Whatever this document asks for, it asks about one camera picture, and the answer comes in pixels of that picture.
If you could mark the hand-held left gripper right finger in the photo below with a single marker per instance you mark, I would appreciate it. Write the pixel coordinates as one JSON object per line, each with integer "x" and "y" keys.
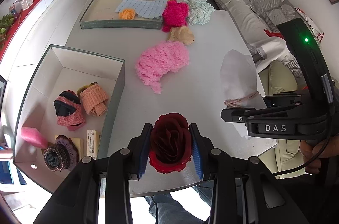
{"x": 196, "y": 153}

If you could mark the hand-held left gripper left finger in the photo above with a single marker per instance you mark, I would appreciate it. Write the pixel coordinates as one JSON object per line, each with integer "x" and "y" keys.
{"x": 144, "y": 152}

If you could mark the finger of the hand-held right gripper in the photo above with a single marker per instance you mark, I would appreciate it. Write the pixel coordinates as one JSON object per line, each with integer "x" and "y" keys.
{"x": 238, "y": 115}
{"x": 280, "y": 101}

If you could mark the dark red fabric rose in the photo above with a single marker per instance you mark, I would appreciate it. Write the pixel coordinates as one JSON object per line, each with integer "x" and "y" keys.
{"x": 169, "y": 139}

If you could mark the white cloth pouch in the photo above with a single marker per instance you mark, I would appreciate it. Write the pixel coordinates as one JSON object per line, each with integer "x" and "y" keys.
{"x": 238, "y": 75}

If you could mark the cream box with red stamp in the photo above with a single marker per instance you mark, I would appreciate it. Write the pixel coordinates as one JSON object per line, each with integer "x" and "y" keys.
{"x": 92, "y": 144}

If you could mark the peach knitted cloth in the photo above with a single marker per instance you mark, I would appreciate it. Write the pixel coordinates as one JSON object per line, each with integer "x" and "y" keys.
{"x": 94, "y": 100}

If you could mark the pink and black fuzzy sock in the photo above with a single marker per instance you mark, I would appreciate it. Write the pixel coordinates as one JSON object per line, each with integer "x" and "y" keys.
{"x": 71, "y": 115}

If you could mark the purple knitted hat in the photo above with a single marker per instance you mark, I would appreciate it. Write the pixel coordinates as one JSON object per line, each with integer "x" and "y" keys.
{"x": 58, "y": 155}

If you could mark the yellow brown knitted cloth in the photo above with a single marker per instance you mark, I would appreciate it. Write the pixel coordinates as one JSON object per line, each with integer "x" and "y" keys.
{"x": 84, "y": 88}

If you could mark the deep grey storage box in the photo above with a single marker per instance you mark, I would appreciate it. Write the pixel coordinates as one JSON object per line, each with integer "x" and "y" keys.
{"x": 79, "y": 62}

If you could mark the pink sponge block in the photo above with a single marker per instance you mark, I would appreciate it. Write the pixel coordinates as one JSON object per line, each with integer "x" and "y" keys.
{"x": 33, "y": 136}

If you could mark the person's right hand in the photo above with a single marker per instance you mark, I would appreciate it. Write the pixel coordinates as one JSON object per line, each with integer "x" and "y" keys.
{"x": 311, "y": 157}

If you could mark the cream leather sofa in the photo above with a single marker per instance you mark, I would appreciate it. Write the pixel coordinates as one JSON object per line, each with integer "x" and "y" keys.
{"x": 280, "y": 78}

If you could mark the person's right leg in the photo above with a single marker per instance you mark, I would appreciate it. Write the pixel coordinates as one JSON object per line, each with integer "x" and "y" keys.
{"x": 205, "y": 192}

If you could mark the person's leg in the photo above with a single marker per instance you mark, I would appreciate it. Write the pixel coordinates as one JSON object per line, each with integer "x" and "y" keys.
{"x": 205, "y": 192}
{"x": 172, "y": 209}

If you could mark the white fringed sofa cover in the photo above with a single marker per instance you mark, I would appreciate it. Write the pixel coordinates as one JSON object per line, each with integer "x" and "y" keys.
{"x": 270, "y": 43}

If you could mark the person's left leg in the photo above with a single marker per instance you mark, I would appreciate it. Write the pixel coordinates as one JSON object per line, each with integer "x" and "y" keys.
{"x": 172, "y": 209}

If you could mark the white red printed cushion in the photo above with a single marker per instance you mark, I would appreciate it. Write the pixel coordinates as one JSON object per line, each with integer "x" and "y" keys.
{"x": 309, "y": 25}

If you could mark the light pink fuzzy cloth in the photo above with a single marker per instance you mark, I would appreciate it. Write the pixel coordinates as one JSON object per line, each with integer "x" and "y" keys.
{"x": 161, "y": 62}

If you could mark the beige rolled cloth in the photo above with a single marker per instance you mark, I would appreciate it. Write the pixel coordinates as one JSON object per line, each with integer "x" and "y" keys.
{"x": 181, "y": 34}

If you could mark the mint green cloth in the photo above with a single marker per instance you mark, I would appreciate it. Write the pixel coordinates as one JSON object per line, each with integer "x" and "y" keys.
{"x": 200, "y": 8}

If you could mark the magenta fuzzy cloth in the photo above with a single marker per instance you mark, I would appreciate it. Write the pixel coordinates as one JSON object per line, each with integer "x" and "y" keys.
{"x": 174, "y": 13}

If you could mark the shallow grey box lid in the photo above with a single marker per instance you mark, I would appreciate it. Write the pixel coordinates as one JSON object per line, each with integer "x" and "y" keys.
{"x": 119, "y": 24}

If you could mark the blue white box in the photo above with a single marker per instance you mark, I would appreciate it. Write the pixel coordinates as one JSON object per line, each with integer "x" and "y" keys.
{"x": 6, "y": 171}

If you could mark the orange fabric rose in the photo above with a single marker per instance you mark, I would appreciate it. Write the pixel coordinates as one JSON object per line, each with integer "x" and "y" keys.
{"x": 127, "y": 14}

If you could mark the blue dotted sheet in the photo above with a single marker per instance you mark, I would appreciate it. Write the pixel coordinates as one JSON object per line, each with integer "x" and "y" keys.
{"x": 143, "y": 6}

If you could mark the white low cabinet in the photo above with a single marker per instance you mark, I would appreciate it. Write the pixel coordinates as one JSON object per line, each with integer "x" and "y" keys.
{"x": 53, "y": 6}

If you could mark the red cabinet runner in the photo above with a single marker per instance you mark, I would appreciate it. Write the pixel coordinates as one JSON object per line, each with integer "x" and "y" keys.
{"x": 23, "y": 9}

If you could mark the green houseplant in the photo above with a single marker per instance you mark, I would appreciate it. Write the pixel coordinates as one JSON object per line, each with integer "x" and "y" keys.
{"x": 6, "y": 25}

